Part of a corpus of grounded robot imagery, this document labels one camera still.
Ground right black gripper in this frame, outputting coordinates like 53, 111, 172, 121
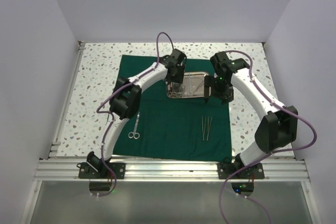
204, 74, 234, 105

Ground steel instrument tray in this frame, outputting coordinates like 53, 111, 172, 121
166, 71, 209, 99

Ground steel scissors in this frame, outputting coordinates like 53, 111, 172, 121
167, 82, 182, 99
128, 113, 140, 139

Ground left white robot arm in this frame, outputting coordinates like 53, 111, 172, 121
87, 49, 187, 178

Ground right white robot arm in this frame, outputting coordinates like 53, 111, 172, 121
204, 51, 298, 179

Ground aluminium front rail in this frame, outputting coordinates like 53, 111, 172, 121
34, 156, 310, 182

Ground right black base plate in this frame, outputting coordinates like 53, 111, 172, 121
217, 158, 265, 179

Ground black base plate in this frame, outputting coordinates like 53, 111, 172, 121
76, 162, 126, 179
217, 158, 265, 179

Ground left aluminium side rail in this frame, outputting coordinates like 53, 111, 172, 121
47, 41, 86, 159

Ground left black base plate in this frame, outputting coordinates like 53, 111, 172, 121
76, 162, 126, 179

